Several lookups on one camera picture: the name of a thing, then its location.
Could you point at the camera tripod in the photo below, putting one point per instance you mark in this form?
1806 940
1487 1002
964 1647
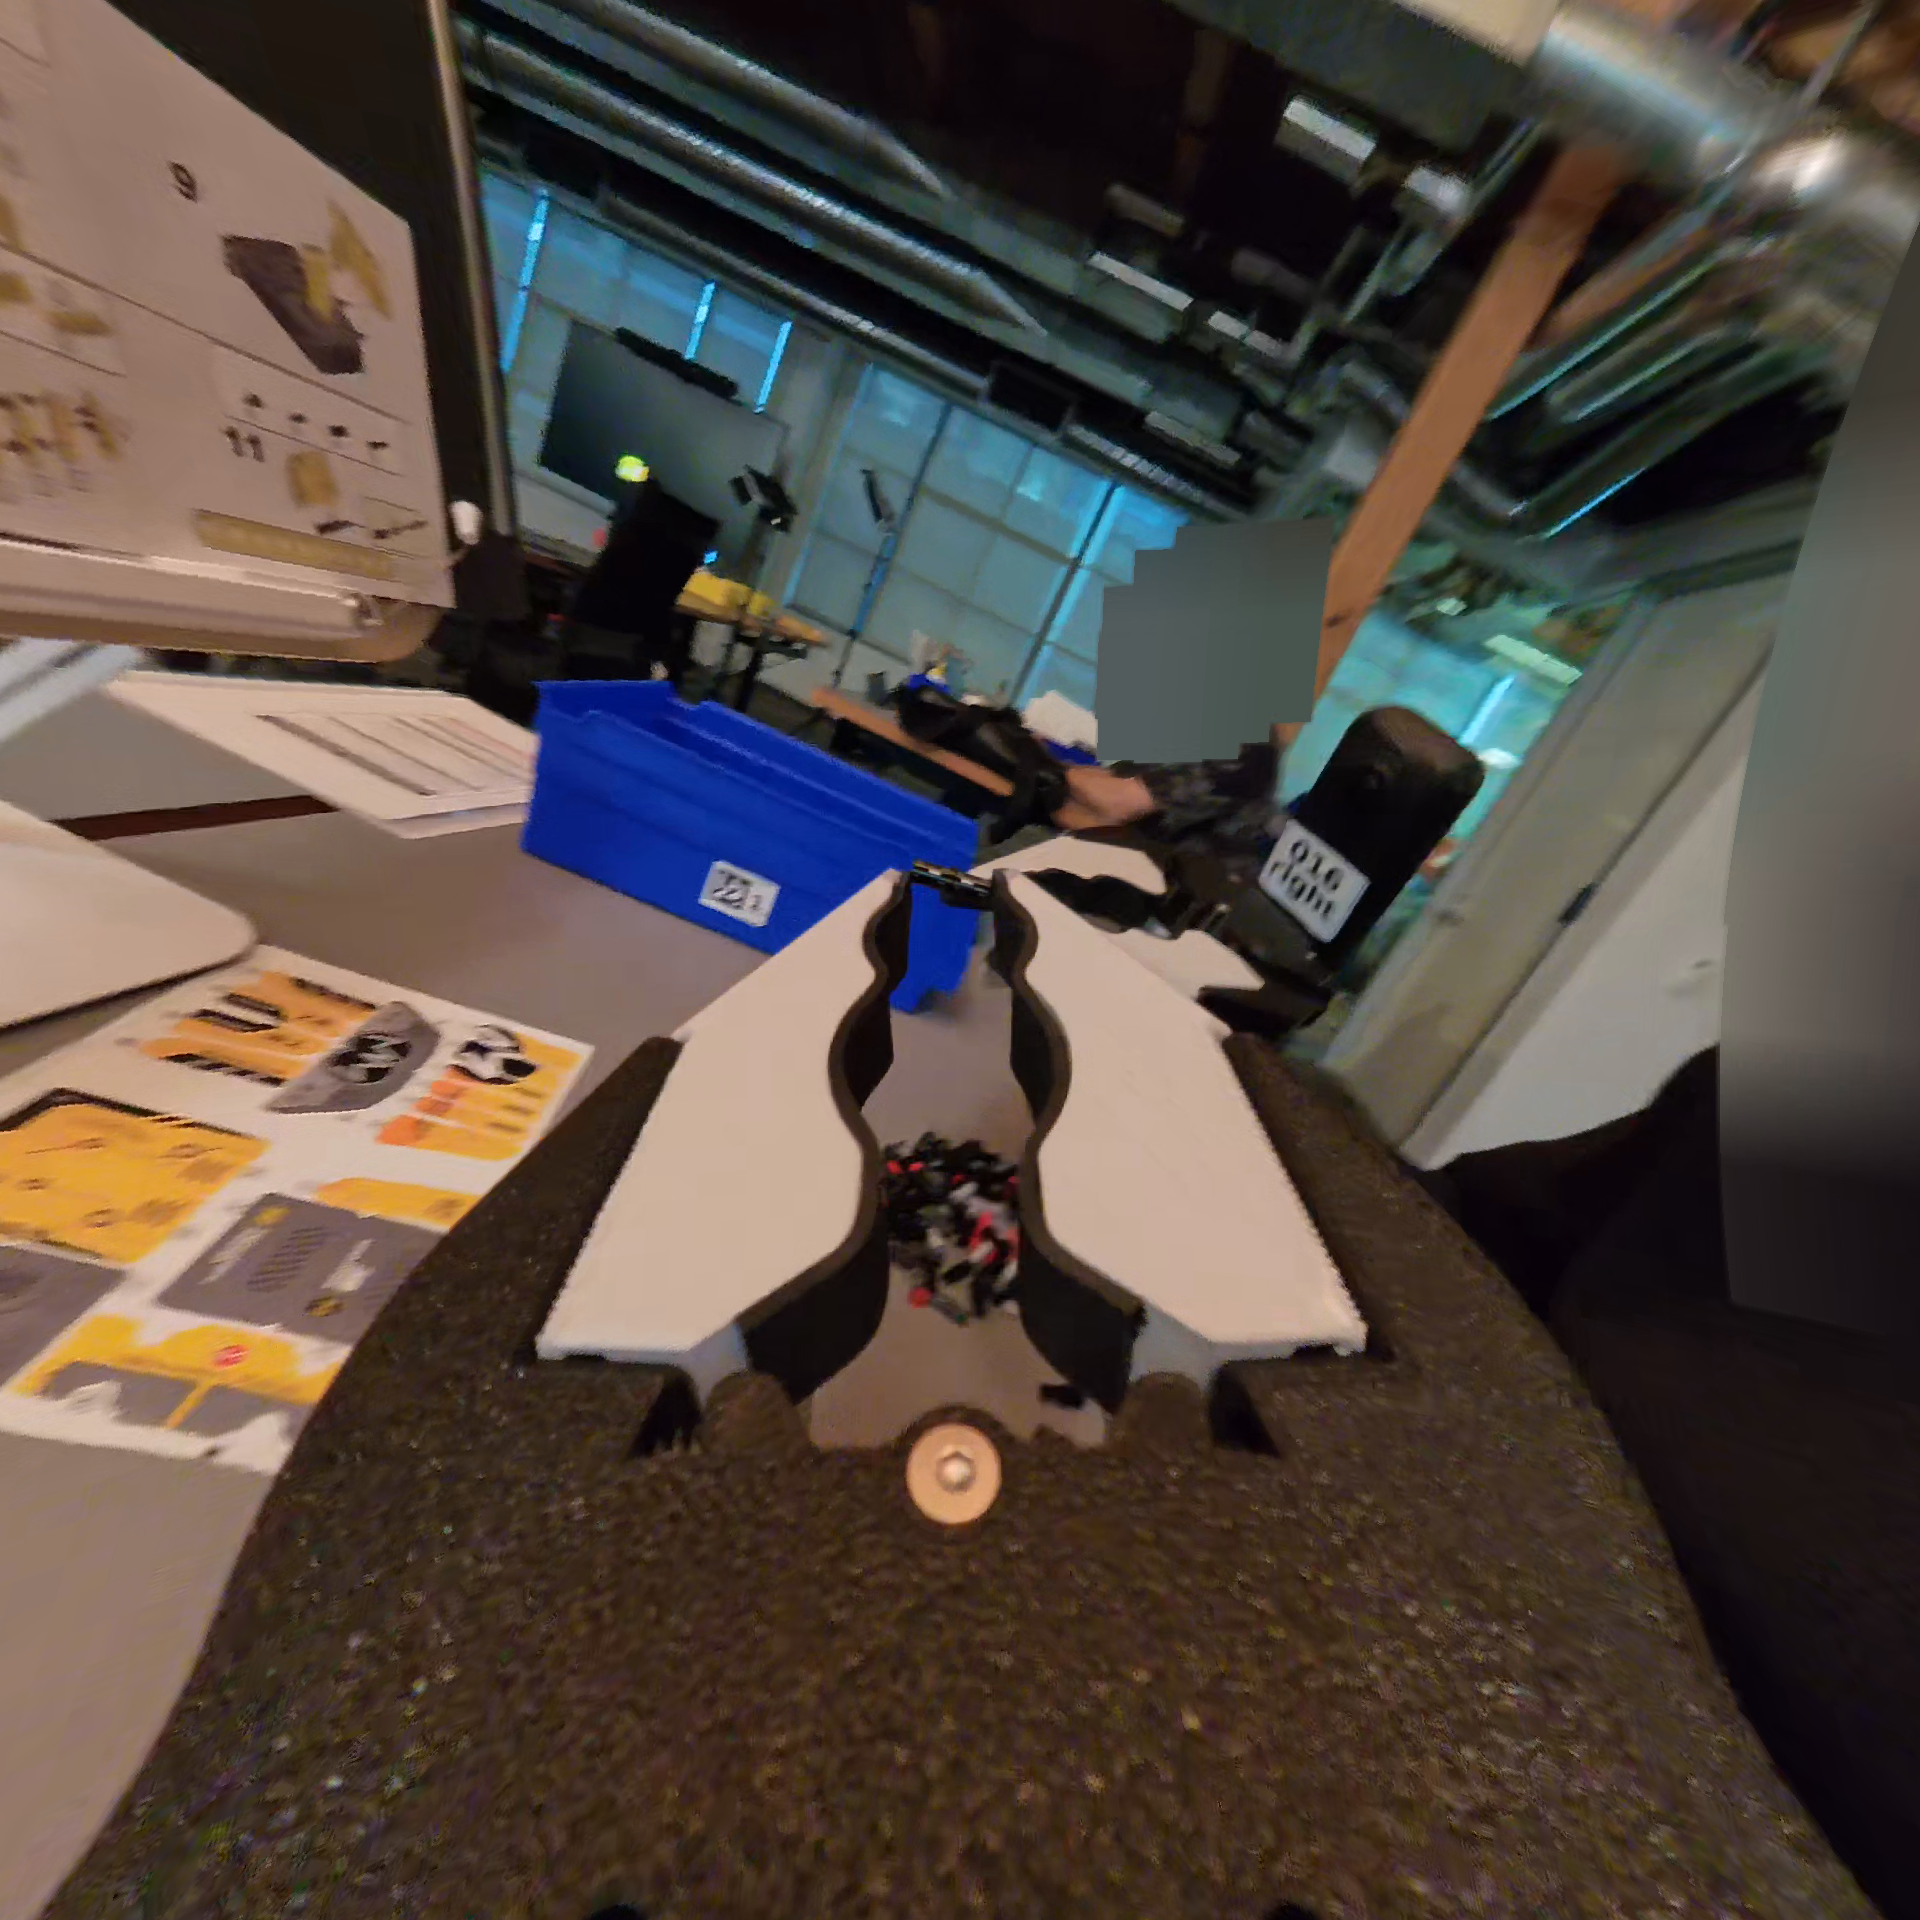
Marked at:
765 501
875 501

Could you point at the instruction booklet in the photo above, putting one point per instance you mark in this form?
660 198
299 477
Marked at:
183 304

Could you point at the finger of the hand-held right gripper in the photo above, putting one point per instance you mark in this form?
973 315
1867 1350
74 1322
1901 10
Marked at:
1087 856
1193 958

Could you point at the white wooden book stand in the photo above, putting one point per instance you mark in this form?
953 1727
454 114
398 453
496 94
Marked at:
91 898

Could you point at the wooden beam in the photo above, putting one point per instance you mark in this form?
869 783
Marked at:
1469 380

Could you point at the wooden table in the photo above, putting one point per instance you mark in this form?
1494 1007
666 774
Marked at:
885 732

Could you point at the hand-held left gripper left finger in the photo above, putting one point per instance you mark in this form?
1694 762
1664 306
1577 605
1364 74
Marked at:
719 1171

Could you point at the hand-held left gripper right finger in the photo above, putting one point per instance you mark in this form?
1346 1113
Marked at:
1197 1185

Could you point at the black wall screen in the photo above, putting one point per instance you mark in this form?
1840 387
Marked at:
645 387

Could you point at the black panel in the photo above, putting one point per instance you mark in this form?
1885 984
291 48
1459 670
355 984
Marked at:
326 74

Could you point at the pile of small connector pins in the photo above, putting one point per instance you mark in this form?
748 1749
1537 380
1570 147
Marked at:
953 1234

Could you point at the white paper document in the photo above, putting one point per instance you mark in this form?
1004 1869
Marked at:
375 755

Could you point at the black chair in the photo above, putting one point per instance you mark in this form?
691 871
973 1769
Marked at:
645 582

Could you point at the blue plastic bin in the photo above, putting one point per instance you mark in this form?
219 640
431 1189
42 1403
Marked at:
645 796

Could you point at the yellow grey sticker sheet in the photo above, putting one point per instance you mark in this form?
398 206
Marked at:
227 1157

